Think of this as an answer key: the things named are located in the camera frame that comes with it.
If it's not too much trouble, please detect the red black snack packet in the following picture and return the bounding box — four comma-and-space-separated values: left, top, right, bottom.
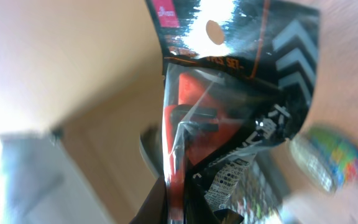
147, 0, 320, 223

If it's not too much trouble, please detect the white barcode scanner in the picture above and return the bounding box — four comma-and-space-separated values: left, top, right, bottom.
139, 124, 163, 178

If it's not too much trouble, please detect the tin can with pull tab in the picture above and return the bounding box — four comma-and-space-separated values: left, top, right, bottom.
288, 125, 358, 194

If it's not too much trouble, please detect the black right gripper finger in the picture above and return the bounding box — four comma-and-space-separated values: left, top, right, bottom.
129, 176, 167, 224

